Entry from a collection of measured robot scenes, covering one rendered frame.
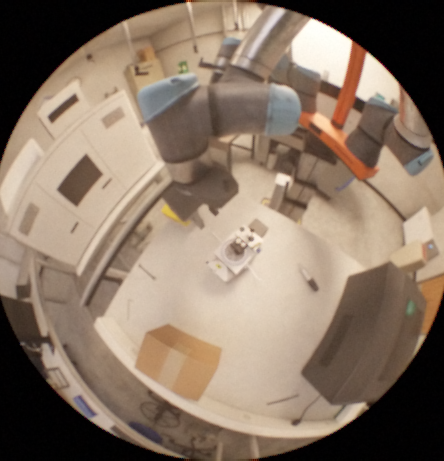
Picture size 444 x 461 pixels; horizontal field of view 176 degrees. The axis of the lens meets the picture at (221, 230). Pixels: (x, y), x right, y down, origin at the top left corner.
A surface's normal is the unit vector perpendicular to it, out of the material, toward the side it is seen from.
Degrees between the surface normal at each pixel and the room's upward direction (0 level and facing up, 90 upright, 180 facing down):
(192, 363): 0
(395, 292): 58
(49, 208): 90
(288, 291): 0
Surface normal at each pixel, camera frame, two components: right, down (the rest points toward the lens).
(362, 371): -0.74, -0.62
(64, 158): 0.83, 0.47
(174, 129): 0.08, 0.91
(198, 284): -0.07, -0.40
